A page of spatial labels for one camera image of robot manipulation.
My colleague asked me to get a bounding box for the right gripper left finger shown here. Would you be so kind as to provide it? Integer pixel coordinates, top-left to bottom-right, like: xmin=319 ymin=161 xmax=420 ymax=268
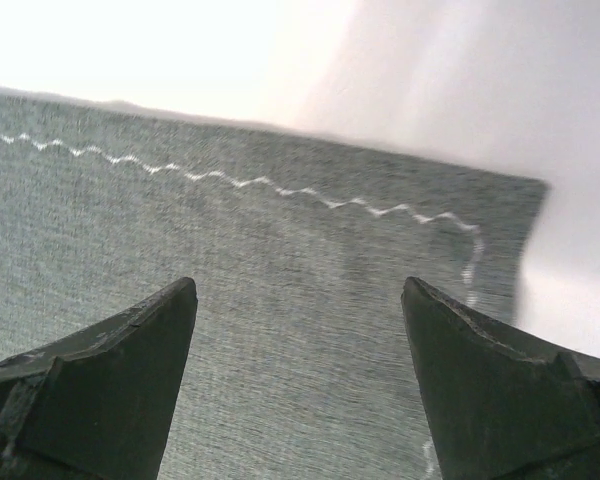
xmin=0 ymin=277 xmax=198 ymax=479

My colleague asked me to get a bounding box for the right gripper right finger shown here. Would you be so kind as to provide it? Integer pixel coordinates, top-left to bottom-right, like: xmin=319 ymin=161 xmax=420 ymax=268
xmin=401 ymin=277 xmax=600 ymax=479

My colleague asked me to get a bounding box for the grey cloth napkin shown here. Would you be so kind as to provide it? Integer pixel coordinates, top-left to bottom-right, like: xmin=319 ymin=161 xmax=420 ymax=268
xmin=0 ymin=95 xmax=547 ymax=479

